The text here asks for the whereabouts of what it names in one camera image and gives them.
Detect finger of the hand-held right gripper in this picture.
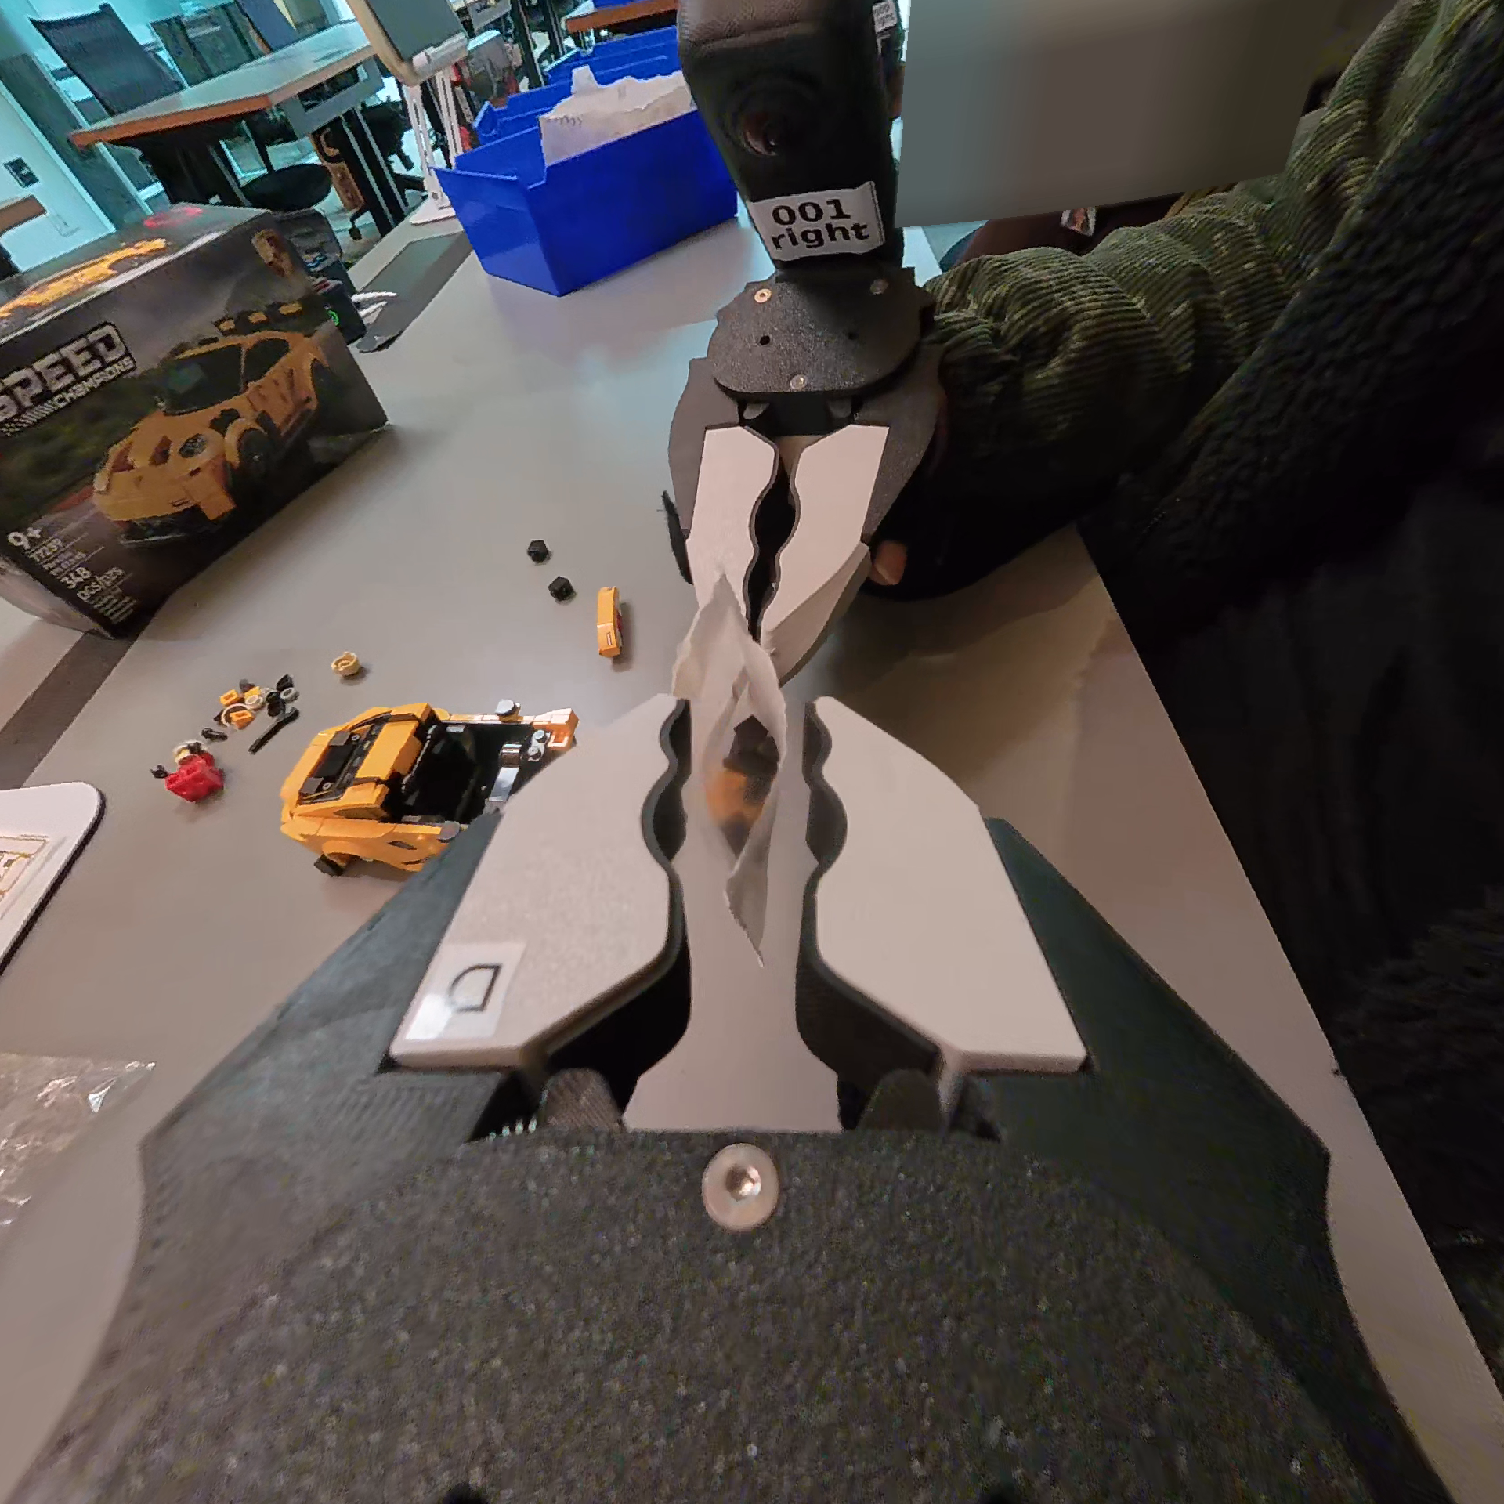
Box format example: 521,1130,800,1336
684,426,786,618
752,422,892,686

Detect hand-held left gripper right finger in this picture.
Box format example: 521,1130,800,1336
797,695,1090,1121

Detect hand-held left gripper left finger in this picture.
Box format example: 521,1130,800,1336
388,695,695,1099

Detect white paper bag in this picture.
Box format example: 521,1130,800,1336
670,573,790,968

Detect yellow lego car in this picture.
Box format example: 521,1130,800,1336
277,702,580,877

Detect cluster of tiny lego parts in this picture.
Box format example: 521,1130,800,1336
213,675,303,757

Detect black lego set box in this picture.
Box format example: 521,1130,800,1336
0,202,390,641

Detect blue plastic bin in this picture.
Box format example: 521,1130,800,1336
433,41,739,299

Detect white papers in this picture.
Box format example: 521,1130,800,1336
537,70,696,166

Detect white easel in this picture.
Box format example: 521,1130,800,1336
345,0,474,227

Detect white book stand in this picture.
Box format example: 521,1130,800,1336
0,780,106,967

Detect clear plastic bag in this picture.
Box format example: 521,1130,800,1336
0,1053,157,1226

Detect long office desk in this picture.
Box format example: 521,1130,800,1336
70,23,380,204

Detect dark office chair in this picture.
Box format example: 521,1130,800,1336
29,5,181,114

